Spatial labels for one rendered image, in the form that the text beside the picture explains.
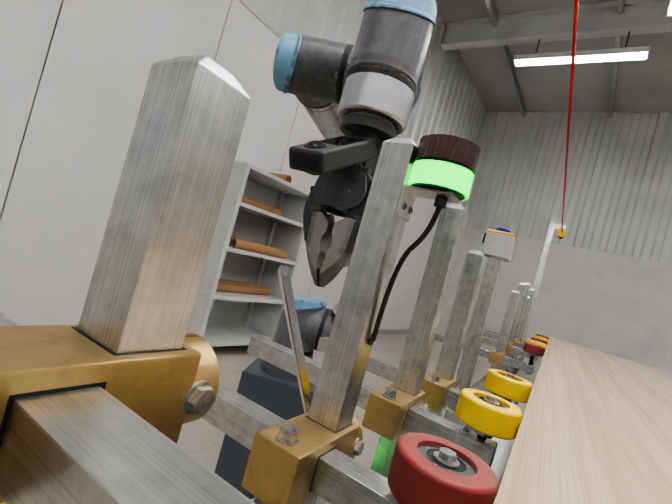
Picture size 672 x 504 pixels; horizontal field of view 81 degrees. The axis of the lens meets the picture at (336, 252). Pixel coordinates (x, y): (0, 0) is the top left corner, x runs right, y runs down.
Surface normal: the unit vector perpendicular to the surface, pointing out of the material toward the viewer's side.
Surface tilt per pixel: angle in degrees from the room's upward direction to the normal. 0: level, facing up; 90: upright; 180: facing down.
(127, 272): 90
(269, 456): 90
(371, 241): 90
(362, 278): 90
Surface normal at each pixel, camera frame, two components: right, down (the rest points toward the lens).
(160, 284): 0.83, 0.22
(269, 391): -0.07, -0.04
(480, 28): -0.54, -0.16
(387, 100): 0.23, 0.05
